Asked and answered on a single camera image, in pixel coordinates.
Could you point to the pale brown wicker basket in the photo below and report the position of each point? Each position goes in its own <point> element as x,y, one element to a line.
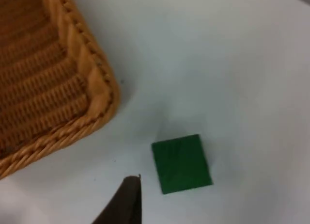
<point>43,83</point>

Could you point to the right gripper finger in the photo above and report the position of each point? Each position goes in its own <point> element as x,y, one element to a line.
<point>126,204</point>

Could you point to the green cube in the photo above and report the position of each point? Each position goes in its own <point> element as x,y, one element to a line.
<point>181,164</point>

